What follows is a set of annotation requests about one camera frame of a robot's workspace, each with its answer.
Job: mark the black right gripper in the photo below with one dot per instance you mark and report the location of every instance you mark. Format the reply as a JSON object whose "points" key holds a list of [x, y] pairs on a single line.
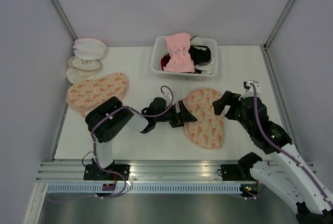
{"points": [[229, 98]]}

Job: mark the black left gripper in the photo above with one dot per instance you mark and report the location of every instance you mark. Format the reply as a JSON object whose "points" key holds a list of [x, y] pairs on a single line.
{"points": [[181, 117]]}

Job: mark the floral pink mesh laundry bag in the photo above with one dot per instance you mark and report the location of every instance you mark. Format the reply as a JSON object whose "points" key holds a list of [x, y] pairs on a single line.
{"points": [[208, 130]]}

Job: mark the pink bra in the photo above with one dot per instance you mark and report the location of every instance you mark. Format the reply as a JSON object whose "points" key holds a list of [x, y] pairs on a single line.
{"points": [[178, 46]]}

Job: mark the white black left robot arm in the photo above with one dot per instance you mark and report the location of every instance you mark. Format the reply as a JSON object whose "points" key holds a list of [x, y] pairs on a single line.
{"points": [[108, 119]]}

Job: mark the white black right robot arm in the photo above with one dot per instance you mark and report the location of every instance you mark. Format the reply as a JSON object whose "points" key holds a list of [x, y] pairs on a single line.
{"points": [[308, 198]]}

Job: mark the white bra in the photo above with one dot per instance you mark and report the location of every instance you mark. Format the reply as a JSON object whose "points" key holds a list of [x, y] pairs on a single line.
{"points": [[205, 67]]}

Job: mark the red bra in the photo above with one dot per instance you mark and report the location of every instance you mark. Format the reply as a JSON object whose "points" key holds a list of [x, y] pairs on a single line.
{"points": [[164, 61]]}

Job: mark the black bra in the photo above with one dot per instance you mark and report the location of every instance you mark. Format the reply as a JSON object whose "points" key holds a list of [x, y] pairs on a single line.
{"points": [[200, 54]]}

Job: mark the white pink bra wash bag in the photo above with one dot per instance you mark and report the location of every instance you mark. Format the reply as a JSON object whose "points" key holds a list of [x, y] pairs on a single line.
{"points": [[89, 49]]}

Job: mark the white plastic basket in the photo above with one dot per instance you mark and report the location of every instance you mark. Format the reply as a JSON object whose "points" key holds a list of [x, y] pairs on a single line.
{"points": [[160, 49]]}

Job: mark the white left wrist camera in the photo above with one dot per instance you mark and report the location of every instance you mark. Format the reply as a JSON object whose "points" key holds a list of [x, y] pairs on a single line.
{"points": [[173, 96]]}

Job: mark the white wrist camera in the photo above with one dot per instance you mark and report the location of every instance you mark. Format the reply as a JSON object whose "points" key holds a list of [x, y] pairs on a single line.
{"points": [[173, 96], [252, 89]]}

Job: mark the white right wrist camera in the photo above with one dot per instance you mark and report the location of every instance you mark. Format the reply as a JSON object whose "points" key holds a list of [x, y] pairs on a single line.
{"points": [[252, 89]]}

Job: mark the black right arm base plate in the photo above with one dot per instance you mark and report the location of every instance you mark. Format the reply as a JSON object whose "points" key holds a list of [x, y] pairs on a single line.
{"points": [[232, 172]]}

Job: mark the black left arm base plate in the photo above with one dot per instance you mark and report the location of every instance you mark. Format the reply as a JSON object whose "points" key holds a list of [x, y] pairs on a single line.
{"points": [[93, 173]]}

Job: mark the aluminium rail frame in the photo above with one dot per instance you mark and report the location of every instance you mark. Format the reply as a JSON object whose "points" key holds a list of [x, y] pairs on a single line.
{"points": [[141, 171]]}

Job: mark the slotted white cable duct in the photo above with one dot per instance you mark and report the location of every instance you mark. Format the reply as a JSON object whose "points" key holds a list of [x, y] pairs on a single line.
{"points": [[149, 188]]}

